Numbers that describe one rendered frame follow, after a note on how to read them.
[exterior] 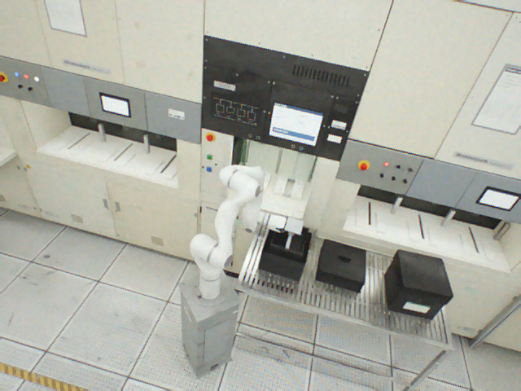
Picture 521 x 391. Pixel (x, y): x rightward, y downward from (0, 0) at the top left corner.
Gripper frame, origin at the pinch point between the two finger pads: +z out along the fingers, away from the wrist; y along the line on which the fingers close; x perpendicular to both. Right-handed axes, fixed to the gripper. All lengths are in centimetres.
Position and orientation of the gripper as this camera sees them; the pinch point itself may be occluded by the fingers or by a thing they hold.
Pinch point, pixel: (292, 227)
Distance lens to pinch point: 209.8
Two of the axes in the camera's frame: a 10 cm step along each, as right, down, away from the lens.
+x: 1.4, -7.6, -6.3
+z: 9.6, 2.7, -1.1
